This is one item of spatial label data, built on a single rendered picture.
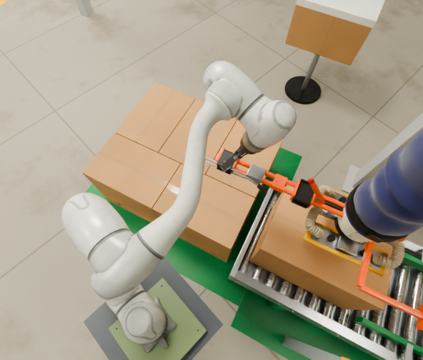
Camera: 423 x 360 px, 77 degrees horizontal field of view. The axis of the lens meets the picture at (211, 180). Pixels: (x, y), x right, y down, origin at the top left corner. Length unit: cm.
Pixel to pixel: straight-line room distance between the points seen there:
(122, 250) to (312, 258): 96
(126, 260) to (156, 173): 130
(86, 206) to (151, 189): 114
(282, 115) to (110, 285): 61
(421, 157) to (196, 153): 54
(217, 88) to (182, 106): 154
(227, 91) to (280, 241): 86
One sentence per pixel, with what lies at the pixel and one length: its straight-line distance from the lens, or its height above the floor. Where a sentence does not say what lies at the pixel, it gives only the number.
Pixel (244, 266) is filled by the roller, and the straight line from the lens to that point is 175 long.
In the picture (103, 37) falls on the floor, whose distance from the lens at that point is 404.
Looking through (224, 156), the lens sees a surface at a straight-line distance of 117.
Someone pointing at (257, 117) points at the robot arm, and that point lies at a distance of 75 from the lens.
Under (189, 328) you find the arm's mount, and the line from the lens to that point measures 150.
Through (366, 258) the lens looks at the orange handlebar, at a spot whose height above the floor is 125.
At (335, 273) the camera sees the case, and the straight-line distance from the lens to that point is 146.
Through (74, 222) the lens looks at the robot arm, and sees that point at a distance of 81.
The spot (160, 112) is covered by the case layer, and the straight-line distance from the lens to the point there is 228.
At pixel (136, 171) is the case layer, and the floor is 54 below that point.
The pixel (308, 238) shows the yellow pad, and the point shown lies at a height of 113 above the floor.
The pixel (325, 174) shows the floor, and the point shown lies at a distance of 277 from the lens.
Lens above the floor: 227
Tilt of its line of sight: 65 degrees down
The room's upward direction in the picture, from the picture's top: 1 degrees clockwise
